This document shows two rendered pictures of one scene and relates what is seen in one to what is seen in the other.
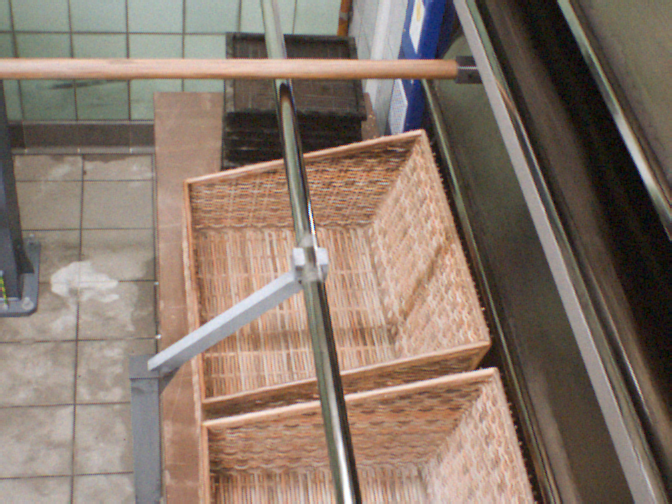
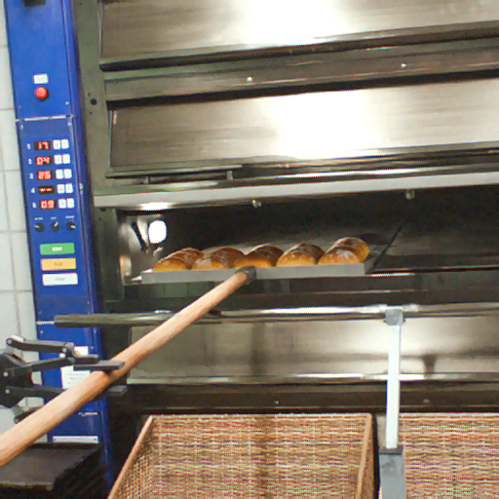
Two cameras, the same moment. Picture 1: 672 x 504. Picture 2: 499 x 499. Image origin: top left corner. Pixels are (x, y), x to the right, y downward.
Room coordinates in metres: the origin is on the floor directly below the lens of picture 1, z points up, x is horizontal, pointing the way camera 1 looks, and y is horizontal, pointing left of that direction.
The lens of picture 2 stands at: (0.38, 1.91, 1.54)
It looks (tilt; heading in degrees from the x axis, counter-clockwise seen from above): 7 degrees down; 297
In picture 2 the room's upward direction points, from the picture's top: 4 degrees counter-clockwise
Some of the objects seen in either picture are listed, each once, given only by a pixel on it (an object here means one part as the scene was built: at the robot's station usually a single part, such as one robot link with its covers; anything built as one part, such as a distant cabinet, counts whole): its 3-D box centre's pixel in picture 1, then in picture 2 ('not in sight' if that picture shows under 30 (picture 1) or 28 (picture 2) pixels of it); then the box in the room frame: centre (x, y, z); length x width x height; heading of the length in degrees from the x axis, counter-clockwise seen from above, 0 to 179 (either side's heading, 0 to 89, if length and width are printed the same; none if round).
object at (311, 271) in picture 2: not in sight; (264, 262); (1.52, -0.40, 1.19); 0.55 x 0.36 x 0.03; 14
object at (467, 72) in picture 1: (481, 69); (245, 275); (1.47, -0.18, 1.20); 0.09 x 0.04 x 0.03; 104
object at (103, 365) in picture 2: not in sight; (98, 365); (1.24, 0.73, 1.21); 0.07 x 0.03 x 0.01; 14
